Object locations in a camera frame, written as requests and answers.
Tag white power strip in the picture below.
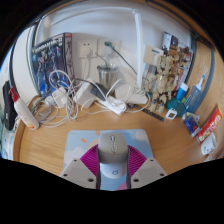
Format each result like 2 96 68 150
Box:
99 94 128 117

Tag white card box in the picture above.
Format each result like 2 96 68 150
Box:
143 44 165 66

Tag blue spray bottle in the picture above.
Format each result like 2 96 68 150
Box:
183 73 207 114

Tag white mug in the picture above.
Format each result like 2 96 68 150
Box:
200 132 218 156

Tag small white timer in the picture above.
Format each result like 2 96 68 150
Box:
165 108 178 120

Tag small blue pack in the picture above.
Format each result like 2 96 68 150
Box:
182 112 202 138

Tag black bag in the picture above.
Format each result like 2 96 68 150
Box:
2 79 18 132

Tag blue robot model kit box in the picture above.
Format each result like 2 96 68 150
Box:
31 32 75 98

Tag grey computer mouse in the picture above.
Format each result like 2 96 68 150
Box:
97 132 130 180

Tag teal round container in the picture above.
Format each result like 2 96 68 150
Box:
165 98 186 118

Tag tangle of white cables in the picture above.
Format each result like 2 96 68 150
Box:
33 69 101 129

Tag large white power adapter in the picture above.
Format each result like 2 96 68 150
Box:
73 82 98 109

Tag black power adapter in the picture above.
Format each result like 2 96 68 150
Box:
89 83 109 102

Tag black ruler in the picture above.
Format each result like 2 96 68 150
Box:
128 103 165 123

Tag steel cup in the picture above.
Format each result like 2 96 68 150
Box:
96 63 120 90

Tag beige robot model figure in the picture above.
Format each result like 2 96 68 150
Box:
146 54 183 114

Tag light blue cloud-print mouse pad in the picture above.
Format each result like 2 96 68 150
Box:
63 129 154 191

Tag red snack tube can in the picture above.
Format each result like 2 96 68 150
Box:
195 103 224 144

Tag white charger block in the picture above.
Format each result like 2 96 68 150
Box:
51 86 69 108

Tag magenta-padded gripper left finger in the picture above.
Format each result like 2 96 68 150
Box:
59 144 101 190

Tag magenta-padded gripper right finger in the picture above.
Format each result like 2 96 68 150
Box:
127 145 168 189

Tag white red-capped pump bottle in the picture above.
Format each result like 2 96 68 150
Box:
8 86 40 131

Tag white wall socket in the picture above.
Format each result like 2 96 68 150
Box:
77 39 98 58

